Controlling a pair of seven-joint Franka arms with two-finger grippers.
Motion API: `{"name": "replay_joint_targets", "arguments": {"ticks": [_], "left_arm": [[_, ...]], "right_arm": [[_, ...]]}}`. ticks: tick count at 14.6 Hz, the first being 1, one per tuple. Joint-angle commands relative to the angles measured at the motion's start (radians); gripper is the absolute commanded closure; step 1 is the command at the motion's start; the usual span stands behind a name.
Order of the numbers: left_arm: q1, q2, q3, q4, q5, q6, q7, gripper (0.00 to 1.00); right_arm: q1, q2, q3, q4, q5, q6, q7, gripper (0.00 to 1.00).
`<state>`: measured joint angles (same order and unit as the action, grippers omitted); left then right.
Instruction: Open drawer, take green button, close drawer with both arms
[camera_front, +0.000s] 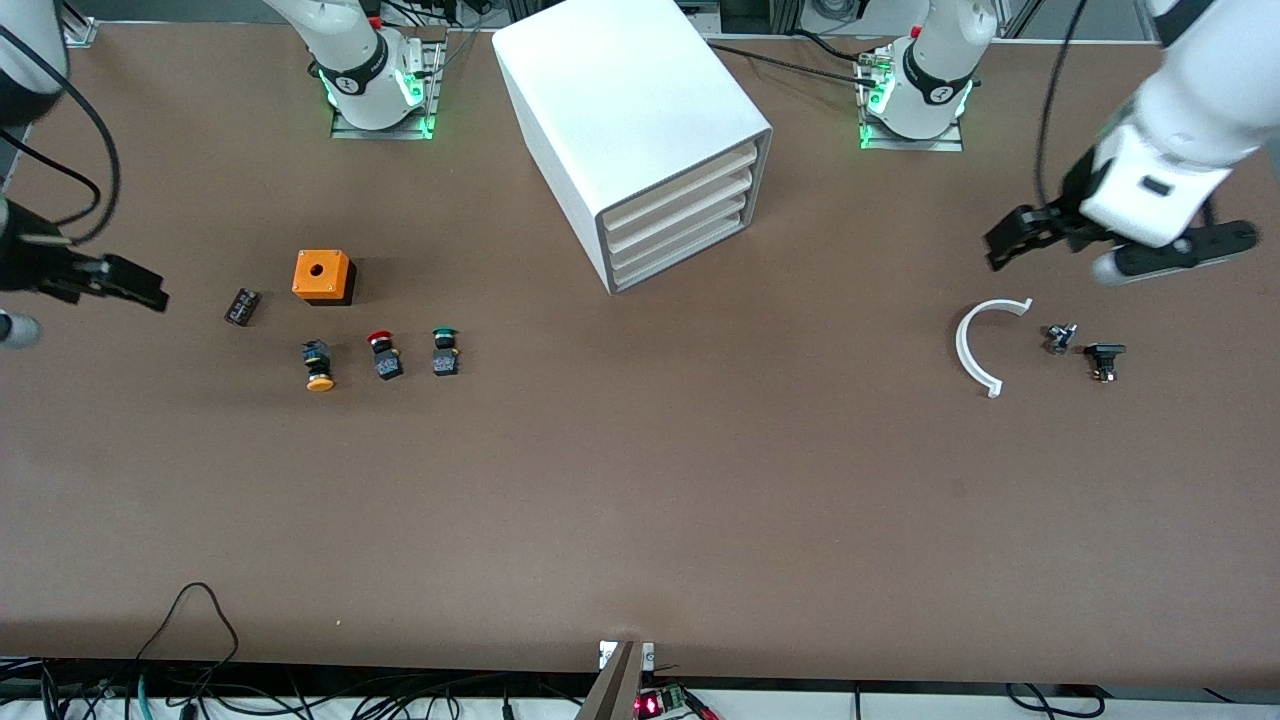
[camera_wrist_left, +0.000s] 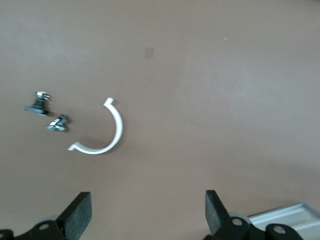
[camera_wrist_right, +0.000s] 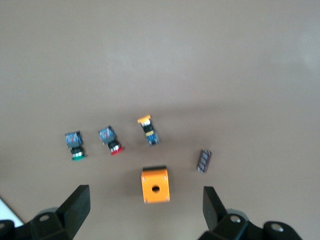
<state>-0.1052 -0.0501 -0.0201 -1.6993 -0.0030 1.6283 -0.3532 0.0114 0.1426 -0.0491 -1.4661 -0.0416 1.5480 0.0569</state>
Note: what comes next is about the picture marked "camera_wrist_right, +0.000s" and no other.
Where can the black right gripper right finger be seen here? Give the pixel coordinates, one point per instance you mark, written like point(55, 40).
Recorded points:
point(212, 207)

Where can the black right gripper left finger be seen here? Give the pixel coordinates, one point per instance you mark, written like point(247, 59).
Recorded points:
point(75, 207)

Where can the small dark rectangular block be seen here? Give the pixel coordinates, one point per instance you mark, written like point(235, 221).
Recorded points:
point(204, 161)

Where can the yellow push button switch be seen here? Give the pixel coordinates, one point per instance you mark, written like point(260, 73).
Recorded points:
point(150, 133)

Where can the red push button switch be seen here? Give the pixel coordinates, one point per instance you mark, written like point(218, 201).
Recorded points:
point(107, 136)

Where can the orange button enclosure box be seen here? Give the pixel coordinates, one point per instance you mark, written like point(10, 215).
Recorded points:
point(150, 180)

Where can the green push button switch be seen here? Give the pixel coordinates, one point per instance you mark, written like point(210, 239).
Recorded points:
point(73, 140)

